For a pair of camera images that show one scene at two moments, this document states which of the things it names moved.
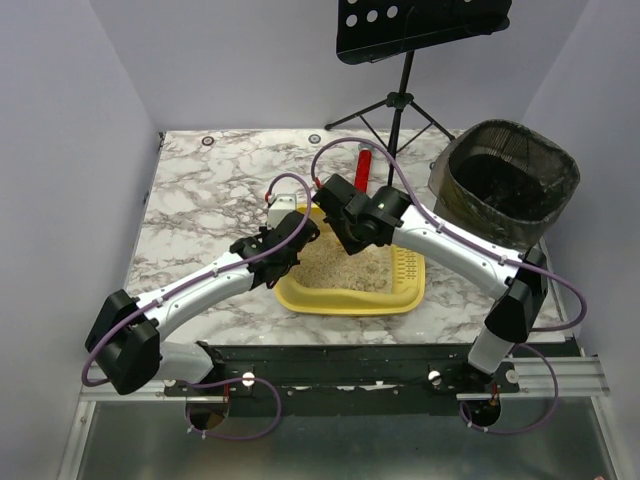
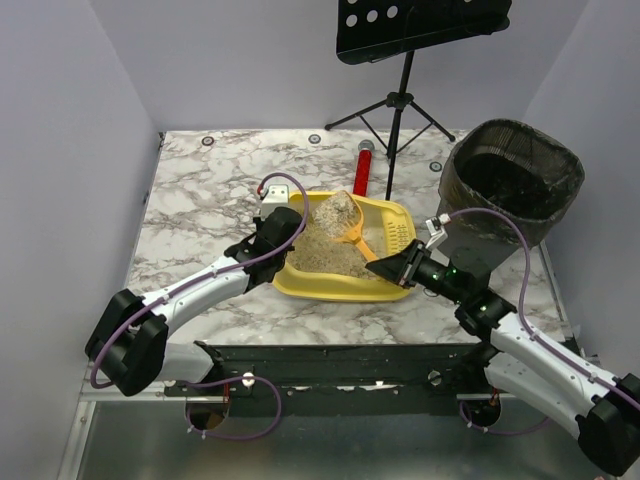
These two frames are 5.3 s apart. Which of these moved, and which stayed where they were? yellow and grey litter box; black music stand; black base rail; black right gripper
Moved: yellow and grey litter box; black right gripper
Stayed: black base rail; black music stand
